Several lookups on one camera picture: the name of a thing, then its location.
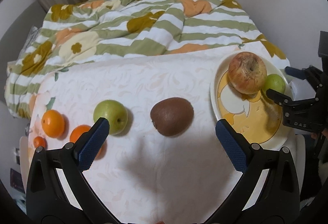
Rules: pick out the large oval orange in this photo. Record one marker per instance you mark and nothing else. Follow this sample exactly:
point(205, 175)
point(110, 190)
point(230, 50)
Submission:
point(52, 122)

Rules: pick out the striped floral blanket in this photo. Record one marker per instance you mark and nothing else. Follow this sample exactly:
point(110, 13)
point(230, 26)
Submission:
point(153, 24)

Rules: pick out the medium orange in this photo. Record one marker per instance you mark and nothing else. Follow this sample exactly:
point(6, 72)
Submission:
point(78, 134)

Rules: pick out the white floral tablecloth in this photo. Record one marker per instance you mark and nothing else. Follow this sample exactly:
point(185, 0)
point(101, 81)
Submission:
point(153, 80)

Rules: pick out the small orange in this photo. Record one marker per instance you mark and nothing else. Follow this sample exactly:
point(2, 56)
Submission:
point(39, 142)

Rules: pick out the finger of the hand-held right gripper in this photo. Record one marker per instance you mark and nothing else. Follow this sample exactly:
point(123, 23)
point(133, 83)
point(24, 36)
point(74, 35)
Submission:
point(275, 94)
point(294, 72)

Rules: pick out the small green fruit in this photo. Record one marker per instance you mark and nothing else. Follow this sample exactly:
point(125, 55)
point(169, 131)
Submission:
point(275, 83)

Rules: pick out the grey patterned pillow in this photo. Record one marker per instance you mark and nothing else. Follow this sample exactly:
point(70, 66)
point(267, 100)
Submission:
point(32, 38)

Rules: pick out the grey headboard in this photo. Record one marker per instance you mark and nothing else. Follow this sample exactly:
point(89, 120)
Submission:
point(23, 21)

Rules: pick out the large green apple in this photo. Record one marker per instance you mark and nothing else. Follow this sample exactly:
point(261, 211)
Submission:
point(110, 111)

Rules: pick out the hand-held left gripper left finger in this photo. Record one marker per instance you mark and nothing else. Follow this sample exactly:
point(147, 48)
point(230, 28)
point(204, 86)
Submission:
point(93, 144)

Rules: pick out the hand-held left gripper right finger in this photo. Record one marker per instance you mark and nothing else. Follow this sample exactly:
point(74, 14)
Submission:
point(232, 147)

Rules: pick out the brown kiwi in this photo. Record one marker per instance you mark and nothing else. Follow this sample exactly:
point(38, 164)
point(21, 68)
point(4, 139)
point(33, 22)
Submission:
point(171, 116)

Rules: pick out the white and yellow plate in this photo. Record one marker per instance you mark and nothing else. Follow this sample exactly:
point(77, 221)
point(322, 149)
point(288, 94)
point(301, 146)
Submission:
point(256, 121)

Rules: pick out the red and yellow apple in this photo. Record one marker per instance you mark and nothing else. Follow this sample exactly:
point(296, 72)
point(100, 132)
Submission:
point(246, 72)

